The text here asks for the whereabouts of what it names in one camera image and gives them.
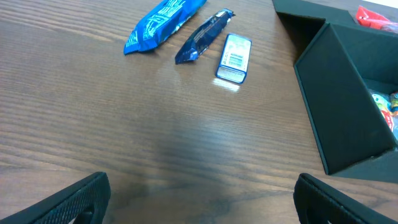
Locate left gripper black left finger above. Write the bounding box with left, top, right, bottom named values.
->
left=1, top=172, right=111, bottom=224

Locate small blue white box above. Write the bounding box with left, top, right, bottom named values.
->
left=215, top=33, right=252, bottom=85

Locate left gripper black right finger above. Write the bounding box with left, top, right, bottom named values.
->
left=293, top=173, right=397, bottom=224

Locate long blue snack packet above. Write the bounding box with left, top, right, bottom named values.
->
left=123, top=0, right=206, bottom=55

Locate dark green box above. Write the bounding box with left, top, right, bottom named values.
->
left=273, top=0, right=397, bottom=183

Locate red candy bag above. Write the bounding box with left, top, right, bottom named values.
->
left=355, top=6, right=397, bottom=33

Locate dark blue candy bar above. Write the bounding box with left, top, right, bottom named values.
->
left=175, top=8, right=235, bottom=65

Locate green Haribo worms bag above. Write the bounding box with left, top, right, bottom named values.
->
left=369, top=90, right=397, bottom=139

